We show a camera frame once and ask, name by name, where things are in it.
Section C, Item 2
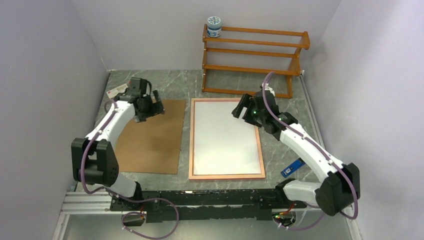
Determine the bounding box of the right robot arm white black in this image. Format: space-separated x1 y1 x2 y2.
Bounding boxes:
232 89 361 220

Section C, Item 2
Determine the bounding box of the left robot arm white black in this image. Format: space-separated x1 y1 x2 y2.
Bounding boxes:
71 77 165 210

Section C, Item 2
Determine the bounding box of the brown frame backing board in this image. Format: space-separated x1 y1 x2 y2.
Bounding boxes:
115 99 186 175

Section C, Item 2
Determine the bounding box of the pink wooden picture frame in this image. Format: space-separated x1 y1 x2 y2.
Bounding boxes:
188 97 266 181

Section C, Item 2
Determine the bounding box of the orange wooden rack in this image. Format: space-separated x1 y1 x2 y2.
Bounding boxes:
201 25 311 99

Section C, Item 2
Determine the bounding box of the landscape beach photo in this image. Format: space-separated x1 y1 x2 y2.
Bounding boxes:
193 101 263 176

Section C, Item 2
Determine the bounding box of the small white green box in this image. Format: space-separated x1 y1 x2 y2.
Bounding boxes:
106 84 128 99

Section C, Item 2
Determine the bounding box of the blue black handled tool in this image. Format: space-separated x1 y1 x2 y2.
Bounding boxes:
280 158 306 178

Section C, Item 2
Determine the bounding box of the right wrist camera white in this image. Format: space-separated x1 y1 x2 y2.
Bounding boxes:
263 84 275 95

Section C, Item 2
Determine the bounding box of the aluminium extrusion rail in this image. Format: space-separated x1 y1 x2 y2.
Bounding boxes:
52 191 112 240

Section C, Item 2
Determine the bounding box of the blue white lidded jar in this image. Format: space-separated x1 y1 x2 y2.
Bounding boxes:
206 16 222 38

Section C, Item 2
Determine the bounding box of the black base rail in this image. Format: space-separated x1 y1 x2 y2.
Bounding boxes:
110 187 307 223

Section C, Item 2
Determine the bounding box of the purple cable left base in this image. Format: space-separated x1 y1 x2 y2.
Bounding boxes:
120 198 181 240

